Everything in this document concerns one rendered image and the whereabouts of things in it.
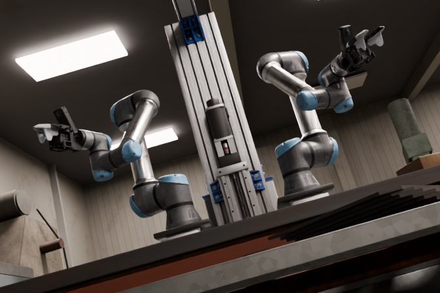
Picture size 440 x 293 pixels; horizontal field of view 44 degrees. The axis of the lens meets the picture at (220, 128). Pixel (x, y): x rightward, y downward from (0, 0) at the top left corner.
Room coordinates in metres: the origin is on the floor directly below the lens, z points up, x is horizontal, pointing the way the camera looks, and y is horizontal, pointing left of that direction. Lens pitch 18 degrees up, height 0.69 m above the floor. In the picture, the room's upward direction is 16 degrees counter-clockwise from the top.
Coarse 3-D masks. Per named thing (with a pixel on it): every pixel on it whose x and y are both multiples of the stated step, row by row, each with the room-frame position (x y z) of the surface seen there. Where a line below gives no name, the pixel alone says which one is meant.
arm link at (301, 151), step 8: (280, 144) 2.17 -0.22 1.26; (288, 144) 2.15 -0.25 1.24; (296, 144) 2.16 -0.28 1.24; (304, 144) 2.19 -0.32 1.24; (280, 152) 2.17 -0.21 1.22; (288, 152) 2.15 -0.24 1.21; (296, 152) 2.15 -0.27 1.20; (304, 152) 2.17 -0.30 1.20; (312, 152) 2.19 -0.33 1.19; (280, 160) 2.18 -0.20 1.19; (288, 160) 2.15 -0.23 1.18; (296, 160) 2.15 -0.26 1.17; (304, 160) 2.17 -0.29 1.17; (312, 160) 2.20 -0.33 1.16; (280, 168) 2.20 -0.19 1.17; (288, 168) 2.16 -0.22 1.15; (296, 168) 2.15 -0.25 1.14
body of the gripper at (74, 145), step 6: (60, 132) 1.83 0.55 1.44; (66, 132) 1.86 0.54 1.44; (72, 132) 1.87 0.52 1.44; (78, 132) 1.93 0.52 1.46; (54, 138) 1.85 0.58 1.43; (60, 138) 1.83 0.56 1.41; (66, 138) 1.86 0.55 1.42; (72, 138) 1.87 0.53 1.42; (78, 138) 1.93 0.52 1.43; (84, 138) 1.93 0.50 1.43; (54, 144) 1.85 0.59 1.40; (60, 144) 1.86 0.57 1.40; (66, 144) 1.86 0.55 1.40; (72, 144) 1.87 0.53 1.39; (78, 144) 1.92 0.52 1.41; (54, 150) 1.88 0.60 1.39; (60, 150) 1.89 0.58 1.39; (66, 150) 1.90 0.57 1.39; (72, 150) 1.91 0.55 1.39; (78, 150) 1.93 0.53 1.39
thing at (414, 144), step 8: (392, 104) 8.80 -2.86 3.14; (400, 104) 8.75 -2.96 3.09; (408, 104) 8.78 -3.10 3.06; (392, 112) 8.85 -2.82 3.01; (400, 112) 8.76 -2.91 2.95; (408, 112) 8.75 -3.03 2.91; (392, 120) 8.93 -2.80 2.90; (400, 120) 8.78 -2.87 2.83; (408, 120) 8.74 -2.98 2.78; (416, 120) 8.84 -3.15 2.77; (400, 128) 8.82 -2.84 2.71; (408, 128) 8.75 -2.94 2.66; (416, 128) 8.77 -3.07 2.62; (400, 136) 8.88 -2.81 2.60; (408, 136) 8.77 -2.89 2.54; (416, 136) 8.44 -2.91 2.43; (424, 136) 8.41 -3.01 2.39; (408, 144) 8.48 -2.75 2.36; (416, 144) 8.45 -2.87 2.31; (424, 144) 8.42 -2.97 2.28; (408, 152) 8.49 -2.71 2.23; (416, 152) 8.46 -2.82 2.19; (424, 152) 8.44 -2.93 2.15; (408, 160) 8.75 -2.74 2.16
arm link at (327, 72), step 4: (324, 68) 2.02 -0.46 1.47; (328, 68) 1.98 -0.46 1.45; (324, 72) 2.01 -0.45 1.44; (328, 72) 1.98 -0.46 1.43; (332, 72) 1.97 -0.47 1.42; (320, 76) 2.03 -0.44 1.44; (324, 76) 2.01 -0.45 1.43; (328, 76) 2.00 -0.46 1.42; (332, 76) 1.98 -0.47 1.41; (336, 76) 1.98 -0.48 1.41; (340, 76) 1.98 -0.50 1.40; (320, 80) 2.04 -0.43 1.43; (324, 80) 2.02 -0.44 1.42; (328, 80) 2.00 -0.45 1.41; (332, 80) 1.99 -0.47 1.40; (336, 80) 1.99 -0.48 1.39; (324, 84) 2.05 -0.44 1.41; (328, 84) 2.01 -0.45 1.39
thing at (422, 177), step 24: (432, 168) 1.10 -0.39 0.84; (360, 192) 1.10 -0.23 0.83; (264, 216) 1.09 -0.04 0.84; (288, 216) 1.09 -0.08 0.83; (312, 216) 1.10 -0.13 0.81; (192, 240) 1.08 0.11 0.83; (216, 240) 1.08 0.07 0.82; (96, 264) 1.07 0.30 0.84; (120, 264) 1.08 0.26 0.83; (144, 264) 1.09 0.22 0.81; (0, 288) 1.06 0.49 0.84; (24, 288) 1.07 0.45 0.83; (48, 288) 1.07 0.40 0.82
